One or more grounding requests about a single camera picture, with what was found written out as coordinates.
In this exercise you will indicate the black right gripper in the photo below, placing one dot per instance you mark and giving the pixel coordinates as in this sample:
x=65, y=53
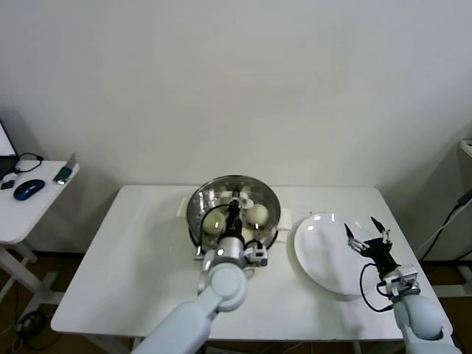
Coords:
x=380, y=252

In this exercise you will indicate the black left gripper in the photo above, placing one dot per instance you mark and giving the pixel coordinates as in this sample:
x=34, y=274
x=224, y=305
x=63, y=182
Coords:
x=233, y=221

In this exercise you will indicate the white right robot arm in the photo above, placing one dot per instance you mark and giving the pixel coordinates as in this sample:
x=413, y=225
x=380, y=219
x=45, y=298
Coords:
x=420, y=317

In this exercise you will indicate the stainless steel steamer basket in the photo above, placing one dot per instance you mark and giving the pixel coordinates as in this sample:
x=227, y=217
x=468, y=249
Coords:
x=267, y=237

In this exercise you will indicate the steel steamer pot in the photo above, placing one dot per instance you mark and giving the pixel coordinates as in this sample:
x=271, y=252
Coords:
x=285, y=221

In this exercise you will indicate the white round plate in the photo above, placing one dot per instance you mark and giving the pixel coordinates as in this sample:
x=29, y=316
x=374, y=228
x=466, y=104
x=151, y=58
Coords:
x=317, y=258

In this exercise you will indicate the white stand base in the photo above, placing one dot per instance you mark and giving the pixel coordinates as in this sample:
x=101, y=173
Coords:
x=466, y=274

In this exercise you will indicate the white shelf edge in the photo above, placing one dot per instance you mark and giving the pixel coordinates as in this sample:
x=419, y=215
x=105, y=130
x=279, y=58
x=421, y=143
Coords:
x=467, y=147

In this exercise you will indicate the white side desk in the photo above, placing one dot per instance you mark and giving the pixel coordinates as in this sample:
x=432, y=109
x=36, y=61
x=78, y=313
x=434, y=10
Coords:
x=37, y=210

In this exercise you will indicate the blue computer mouse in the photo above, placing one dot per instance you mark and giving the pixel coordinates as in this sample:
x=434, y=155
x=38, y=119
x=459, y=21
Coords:
x=27, y=189

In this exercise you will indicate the small black desk object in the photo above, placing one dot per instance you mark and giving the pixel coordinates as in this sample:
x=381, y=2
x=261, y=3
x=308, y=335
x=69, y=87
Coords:
x=7, y=184

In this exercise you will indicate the black laptop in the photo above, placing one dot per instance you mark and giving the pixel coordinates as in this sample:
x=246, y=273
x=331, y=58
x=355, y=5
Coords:
x=3, y=162

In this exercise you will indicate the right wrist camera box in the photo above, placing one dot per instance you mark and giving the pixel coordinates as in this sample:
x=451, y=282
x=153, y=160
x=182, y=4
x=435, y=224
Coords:
x=403, y=280

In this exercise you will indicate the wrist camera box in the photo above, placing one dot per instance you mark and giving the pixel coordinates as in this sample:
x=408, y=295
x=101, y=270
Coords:
x=258, y=254
x=403, y=280

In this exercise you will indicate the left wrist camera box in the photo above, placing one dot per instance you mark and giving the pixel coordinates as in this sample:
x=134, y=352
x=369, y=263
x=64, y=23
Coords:
x=258, y=254

